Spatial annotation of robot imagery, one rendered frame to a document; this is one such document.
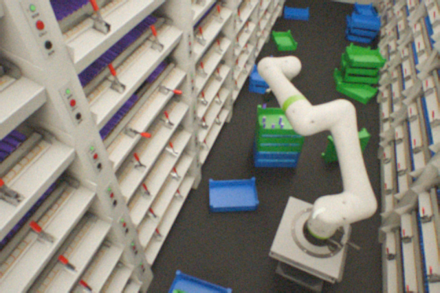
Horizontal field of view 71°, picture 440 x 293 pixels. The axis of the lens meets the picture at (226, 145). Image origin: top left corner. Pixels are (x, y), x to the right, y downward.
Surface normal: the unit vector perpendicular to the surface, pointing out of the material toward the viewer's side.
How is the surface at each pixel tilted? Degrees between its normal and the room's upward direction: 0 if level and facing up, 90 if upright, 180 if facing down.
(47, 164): 21
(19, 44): 90
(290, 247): 5
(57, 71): 90
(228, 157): 0
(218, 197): 0
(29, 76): 90
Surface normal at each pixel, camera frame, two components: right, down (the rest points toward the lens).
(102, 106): 0.36, -0.55
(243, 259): 0.02, -0.69
